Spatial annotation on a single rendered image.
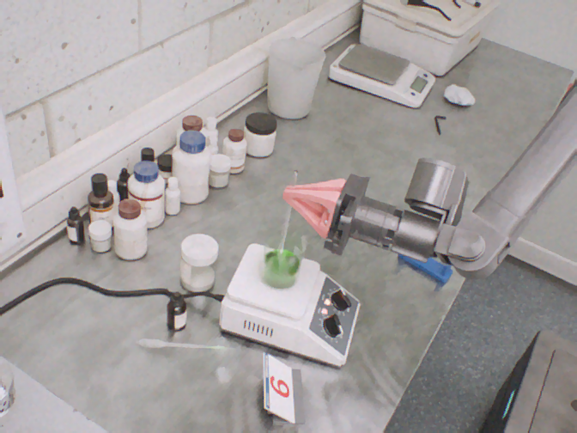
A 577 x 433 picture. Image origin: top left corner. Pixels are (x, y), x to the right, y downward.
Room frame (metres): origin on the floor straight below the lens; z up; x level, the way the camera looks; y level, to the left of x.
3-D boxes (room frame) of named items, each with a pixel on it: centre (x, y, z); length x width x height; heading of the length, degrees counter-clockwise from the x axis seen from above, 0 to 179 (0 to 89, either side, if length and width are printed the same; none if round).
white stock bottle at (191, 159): (0.91, 0.19, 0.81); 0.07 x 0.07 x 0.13
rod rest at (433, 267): (0.84, -0.27, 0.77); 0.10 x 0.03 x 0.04; 60
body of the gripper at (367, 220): (0.61, -0.11, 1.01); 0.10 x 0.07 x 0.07; 167
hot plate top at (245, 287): (0.65, 0.00, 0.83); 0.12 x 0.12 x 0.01; 81
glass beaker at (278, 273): (0.65, -0.01, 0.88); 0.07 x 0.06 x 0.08; 177
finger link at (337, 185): (0.62, -0.04, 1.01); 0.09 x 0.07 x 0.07; 77
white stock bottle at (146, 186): (0.82, 0.25, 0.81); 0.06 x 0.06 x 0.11
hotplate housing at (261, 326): (0.64, -0.03, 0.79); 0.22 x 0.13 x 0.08; 81
